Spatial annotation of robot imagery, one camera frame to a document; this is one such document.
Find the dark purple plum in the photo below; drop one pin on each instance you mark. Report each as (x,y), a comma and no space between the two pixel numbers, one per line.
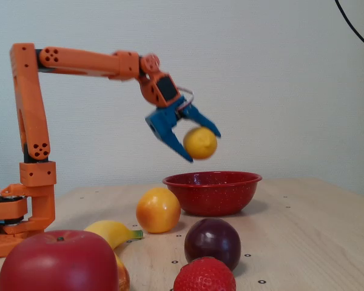
(212,242)

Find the orange peach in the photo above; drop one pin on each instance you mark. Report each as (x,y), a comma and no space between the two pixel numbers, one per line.
(122,274)

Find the red strawberry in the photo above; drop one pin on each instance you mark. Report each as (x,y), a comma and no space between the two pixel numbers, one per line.
(204,276)

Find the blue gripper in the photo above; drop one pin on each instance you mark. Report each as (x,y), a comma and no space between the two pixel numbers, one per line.
(165,122)

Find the yellow lemon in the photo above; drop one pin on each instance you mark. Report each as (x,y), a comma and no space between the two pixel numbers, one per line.
(200,144)

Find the red speckled bowl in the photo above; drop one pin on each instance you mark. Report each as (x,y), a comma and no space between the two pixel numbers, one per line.
(212,194)

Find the red apple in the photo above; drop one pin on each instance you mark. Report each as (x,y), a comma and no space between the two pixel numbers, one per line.
(59,263)

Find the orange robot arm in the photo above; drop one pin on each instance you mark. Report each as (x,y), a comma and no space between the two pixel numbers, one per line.
(28,100)

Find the yellow banana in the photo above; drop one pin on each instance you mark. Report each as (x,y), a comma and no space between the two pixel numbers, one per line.
(112,232)

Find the orange fruit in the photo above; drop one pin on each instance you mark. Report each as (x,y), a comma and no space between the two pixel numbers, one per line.
(159,210)

